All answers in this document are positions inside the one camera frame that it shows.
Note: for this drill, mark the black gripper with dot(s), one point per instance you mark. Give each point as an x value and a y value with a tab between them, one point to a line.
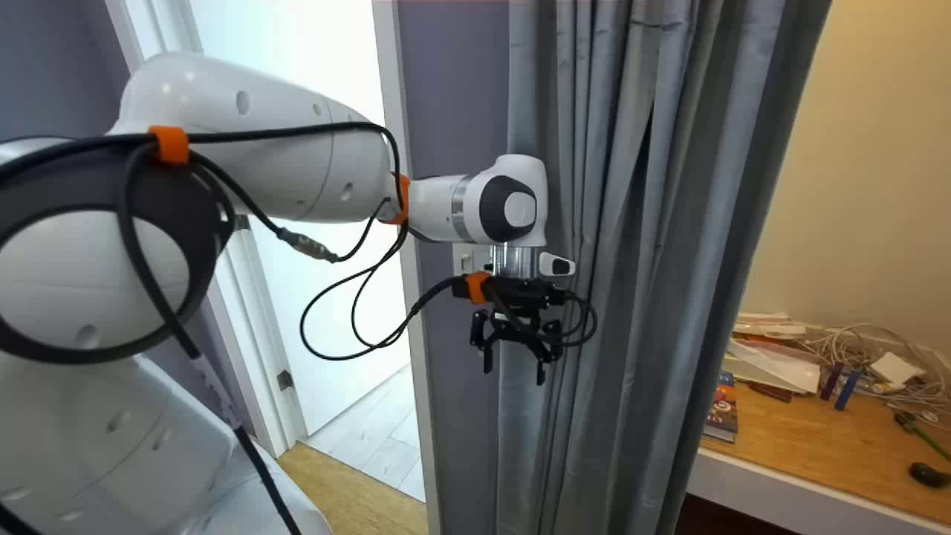
520	298

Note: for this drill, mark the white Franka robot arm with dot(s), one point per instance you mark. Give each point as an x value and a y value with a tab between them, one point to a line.
299	158

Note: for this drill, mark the grey curtain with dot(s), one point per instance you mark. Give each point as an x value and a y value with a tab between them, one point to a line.
644	256

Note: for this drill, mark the colourful book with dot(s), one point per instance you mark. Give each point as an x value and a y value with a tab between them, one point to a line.
722	408

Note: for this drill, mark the stack of papers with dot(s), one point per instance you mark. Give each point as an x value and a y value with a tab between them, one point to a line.
773	360

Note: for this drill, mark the white door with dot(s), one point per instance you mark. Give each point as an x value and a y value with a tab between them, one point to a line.
247	329

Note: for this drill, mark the wooden desk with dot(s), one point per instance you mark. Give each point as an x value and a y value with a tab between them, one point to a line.
820	457

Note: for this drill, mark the blue small object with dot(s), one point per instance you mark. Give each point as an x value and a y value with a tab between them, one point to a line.
841	388

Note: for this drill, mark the white power adapter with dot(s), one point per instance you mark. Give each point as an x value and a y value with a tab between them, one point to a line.
895	369

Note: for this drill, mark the green tool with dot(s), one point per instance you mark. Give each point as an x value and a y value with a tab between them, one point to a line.
921	436

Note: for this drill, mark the black small object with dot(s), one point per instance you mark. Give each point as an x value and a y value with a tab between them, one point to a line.
929	473

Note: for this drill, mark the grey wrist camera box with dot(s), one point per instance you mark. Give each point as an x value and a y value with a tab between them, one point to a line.
556	265

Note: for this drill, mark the white door frame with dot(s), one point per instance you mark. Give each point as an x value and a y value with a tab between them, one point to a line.
416	329

